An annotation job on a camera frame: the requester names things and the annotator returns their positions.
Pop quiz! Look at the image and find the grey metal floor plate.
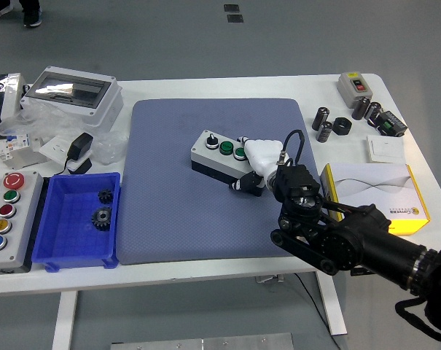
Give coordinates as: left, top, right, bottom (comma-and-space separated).
109, 332, 294, 350

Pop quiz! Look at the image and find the white wall socket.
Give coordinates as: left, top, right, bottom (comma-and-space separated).
39, 135, 93, 175

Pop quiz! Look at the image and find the black cable under table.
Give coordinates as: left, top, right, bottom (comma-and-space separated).
292, 272, 342, 350

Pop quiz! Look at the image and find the grey distribution box clear lid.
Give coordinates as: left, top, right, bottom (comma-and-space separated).
20, 66, 125, 128

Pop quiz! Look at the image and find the blue plastic bin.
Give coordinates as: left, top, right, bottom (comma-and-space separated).
31, 171, 122, 273

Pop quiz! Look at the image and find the large black bevel gear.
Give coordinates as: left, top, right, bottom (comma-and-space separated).
90, 206, 114, 231

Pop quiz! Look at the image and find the white table leg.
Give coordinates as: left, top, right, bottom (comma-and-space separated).
314, 271, 348, 336
51, 290, 79, 350

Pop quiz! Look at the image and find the grey four-button control box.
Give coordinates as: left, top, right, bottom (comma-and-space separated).
190, 130, 258, 185

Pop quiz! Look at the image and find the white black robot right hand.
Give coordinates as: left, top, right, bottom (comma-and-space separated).
229, 136, 285, 198

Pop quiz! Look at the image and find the black hex nut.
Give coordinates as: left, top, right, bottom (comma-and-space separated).
332, 117, 353, 136

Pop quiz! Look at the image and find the white wall switch panel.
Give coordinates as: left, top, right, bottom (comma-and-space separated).
366, 134, 405, 164

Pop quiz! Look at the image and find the black power adapter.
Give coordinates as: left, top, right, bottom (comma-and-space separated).
66, 132, 94, 161

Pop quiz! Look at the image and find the grey red-black switch box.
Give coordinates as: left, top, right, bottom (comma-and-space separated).
337, 71, 374, 109

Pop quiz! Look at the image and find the yellow white cardboard box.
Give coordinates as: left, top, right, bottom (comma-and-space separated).
320, 163, 432, 237

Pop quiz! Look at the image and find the white circuit breaker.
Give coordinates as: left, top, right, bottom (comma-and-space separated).
0, 133, 48, 171

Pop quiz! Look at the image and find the white box in shiny wrap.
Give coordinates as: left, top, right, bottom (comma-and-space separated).
0, 72, 30, 139

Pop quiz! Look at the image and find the blue-grey mat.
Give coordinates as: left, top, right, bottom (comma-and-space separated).
116, 98, 322, 266

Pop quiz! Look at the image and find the black module green terminal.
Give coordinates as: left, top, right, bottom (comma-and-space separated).
367, 110, 408, 139

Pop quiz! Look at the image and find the grey five-button control station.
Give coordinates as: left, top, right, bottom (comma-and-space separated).
0, 170, 45, 275

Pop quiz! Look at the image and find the clear plastic bag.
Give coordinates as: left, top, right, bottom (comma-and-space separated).
0, 101, 128, 167

